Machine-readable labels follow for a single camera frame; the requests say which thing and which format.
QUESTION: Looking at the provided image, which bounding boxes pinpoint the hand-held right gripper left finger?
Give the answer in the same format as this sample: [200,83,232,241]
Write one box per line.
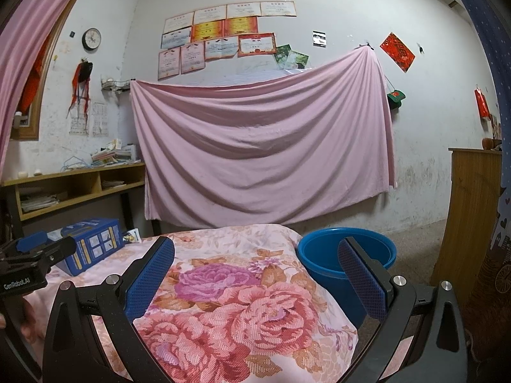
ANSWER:
[42,236,176,383]

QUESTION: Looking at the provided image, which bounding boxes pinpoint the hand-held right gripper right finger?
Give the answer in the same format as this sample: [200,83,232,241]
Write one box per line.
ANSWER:
[337,237,468,383]

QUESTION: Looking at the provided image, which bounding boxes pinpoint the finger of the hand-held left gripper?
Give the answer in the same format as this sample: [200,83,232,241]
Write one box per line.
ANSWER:
[14,230,49,253]
[34,236,77,269]

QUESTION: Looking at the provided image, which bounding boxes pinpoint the blue plastic basin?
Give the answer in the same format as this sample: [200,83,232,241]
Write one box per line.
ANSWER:
[296,227,398,328]

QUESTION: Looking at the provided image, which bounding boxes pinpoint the stack of newspapers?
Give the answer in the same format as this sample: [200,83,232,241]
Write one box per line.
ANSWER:
[20,193,60,213]

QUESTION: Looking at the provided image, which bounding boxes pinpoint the blue cardboard box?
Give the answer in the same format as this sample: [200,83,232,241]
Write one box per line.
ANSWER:
[48,218,125,277]

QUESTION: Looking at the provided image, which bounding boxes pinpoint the wooden desk shelf unit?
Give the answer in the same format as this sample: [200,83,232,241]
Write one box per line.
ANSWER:
[0,162,148,240]

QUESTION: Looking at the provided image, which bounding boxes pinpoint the floral pink blanket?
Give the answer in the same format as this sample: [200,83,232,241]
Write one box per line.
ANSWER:
[22,223,360,383]

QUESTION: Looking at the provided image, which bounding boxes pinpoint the stack of books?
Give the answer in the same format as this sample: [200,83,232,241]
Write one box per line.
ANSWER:
[91,139,140,167]

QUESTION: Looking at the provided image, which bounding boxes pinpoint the wooden cabinet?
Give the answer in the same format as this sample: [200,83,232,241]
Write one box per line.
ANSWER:
[430,147,503,308]

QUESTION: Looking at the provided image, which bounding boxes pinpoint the red cloth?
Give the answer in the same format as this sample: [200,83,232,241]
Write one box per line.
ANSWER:
[18,36,52,114]

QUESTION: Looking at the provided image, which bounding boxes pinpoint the pink hanging sheet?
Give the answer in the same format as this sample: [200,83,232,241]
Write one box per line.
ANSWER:
[130,46,397,226]

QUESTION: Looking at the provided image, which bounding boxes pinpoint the green cap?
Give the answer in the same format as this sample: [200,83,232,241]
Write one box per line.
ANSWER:
[386,90,407,110]

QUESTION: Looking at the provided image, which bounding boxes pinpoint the pink curtain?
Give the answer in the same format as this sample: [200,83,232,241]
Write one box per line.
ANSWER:
[0,0,98,176]

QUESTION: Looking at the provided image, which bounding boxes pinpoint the red hanging packet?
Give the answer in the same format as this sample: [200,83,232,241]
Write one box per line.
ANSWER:
[474,86,491,122]

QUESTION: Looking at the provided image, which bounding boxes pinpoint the wire clothes hangers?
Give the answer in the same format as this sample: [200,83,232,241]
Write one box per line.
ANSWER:
[61,155,93,172]

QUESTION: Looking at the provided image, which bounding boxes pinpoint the paper wall chart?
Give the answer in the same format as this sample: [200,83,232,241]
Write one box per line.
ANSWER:
[70,101,90,135]
[92,102,109,137]

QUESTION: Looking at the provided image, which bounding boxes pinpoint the red tassel wall ornament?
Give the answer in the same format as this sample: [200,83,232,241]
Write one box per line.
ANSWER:
[67,59,95,119]

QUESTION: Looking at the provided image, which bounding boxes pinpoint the wire wall rack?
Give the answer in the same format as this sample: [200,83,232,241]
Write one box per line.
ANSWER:
[101,78,132,94]

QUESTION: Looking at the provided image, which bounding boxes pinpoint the round wall clock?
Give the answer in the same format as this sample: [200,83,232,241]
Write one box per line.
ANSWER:
[82,28,102,52]

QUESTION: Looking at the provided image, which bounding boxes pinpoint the green wall photo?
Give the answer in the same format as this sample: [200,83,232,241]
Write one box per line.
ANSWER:
[273,45,292,68]
[284,50,310,70]

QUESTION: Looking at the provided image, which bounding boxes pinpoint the red paper wall decoration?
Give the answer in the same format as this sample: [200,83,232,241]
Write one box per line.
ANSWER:
[379,33,416,73]

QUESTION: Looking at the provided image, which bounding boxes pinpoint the group of wall certificates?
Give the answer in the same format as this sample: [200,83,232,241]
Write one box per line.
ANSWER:
[157,1,297,81]

